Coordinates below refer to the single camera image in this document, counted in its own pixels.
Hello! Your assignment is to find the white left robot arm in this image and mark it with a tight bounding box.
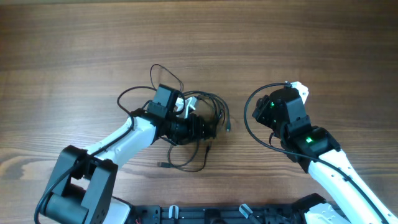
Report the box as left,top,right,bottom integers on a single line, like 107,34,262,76
34,85,218,224

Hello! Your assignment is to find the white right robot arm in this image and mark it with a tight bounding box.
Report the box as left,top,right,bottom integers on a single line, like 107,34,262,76
252,82,397,223

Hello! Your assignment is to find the black right camera cable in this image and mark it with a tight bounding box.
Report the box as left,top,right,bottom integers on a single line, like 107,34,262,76
243,82,389,224

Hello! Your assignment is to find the black camera cable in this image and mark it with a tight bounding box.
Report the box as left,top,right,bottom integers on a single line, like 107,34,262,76
243,82,389,224
34,86,158,224

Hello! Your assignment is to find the black left camera cable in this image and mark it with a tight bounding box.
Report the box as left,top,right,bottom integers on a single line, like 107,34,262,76
34,86,158,224

